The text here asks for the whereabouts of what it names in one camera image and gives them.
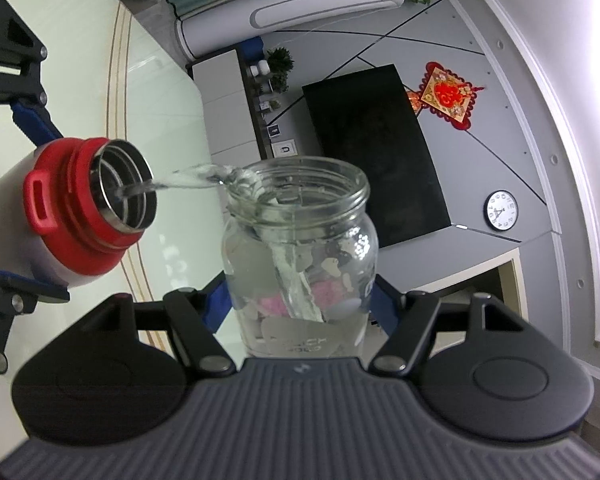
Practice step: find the small white cup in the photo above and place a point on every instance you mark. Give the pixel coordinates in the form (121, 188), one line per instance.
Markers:
(260, 68)

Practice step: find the red wall ornament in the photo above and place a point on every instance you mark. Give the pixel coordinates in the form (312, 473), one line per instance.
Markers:
(447, 94)

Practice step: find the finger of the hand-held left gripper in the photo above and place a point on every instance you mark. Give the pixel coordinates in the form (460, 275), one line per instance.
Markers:
(36, 121)
(25, 297)

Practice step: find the clear glass jar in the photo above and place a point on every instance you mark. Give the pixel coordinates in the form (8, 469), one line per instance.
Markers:
(342, 240)

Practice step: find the round wall clock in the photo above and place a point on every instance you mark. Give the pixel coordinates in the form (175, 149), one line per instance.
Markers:
(501, 210)

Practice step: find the white photo frame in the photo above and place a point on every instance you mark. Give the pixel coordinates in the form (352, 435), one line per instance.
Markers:
(285, 148)

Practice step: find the white standing air conditioner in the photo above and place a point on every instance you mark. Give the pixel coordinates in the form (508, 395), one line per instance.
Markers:
(305, 10)

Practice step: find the white tv cabinet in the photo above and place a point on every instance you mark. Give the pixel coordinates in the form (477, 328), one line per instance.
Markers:
(227, 105)

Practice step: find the black television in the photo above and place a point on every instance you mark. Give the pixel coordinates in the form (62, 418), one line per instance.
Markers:
(375, 155)

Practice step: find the small dark photo frame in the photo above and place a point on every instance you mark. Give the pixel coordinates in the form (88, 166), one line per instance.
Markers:
(274, 131)

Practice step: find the white bottle with red top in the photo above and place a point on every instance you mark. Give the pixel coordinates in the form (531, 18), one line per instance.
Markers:
(75, 185)

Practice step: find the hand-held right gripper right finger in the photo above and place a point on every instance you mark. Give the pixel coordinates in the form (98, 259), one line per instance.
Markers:
(383, 310)

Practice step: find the blue box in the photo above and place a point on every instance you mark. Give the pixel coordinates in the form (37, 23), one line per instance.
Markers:
(253, 49)

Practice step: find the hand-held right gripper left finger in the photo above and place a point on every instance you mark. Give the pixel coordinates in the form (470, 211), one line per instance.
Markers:
(217, 311)

